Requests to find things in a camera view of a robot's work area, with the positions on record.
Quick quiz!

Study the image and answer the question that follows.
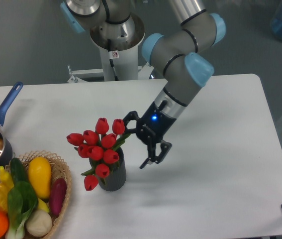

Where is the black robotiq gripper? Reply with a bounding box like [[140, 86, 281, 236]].
[[122, 101, 177, 170]]

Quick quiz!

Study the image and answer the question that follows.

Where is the red tulip bouquet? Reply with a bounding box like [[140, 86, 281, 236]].
[[66, 117, 132, 192]]

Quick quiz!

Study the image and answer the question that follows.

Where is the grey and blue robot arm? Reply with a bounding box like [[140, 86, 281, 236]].
[[60, 0, 226, 164]]

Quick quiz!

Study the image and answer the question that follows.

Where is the dark grey ribbed vase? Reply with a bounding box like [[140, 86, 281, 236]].
[[84, 146, 126, 191]]

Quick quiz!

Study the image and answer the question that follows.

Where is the purple eggplant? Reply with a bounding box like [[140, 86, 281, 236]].
[[49, 178, 67, 216]]

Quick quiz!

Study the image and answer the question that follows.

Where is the yellow squash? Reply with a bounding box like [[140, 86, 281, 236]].
[[28, 157, 52, 200]]

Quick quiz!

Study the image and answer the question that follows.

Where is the small yellow vegetable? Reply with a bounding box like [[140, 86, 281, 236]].
[[37, 198, 50, 213]]

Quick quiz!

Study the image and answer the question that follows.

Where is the green cucumber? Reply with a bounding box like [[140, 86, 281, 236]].
[[10, 157, 29, 185]]

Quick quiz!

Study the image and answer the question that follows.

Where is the beige garlic bulb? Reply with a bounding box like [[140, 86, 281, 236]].
[[26, 210, 52, 237]]

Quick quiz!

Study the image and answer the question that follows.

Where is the green bok choy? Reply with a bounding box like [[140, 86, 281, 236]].
[[5, 181, 38, 239]]

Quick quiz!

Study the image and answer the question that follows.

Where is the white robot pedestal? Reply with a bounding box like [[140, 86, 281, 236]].
[[68, 13, 154, 83]]

